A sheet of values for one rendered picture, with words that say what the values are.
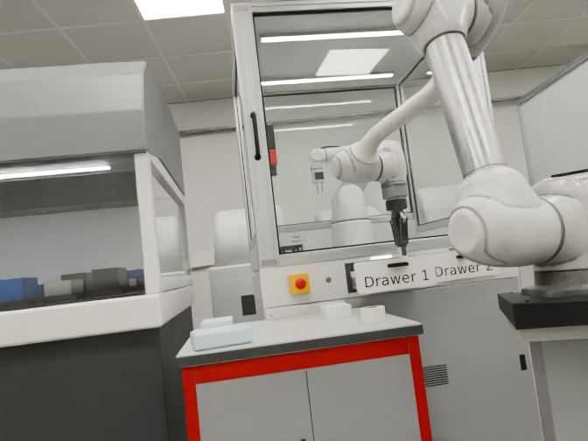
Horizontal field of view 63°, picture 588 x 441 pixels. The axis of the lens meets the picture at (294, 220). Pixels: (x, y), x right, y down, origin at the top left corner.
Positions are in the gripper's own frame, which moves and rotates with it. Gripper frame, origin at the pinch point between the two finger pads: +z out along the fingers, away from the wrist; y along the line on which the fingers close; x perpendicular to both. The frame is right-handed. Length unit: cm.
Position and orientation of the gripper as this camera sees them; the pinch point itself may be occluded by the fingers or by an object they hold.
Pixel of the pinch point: (402, 255)
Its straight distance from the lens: 175.6
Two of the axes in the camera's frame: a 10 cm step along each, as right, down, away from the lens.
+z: 1.1, 9.9, -1.0
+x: -9.9, 1.0, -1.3
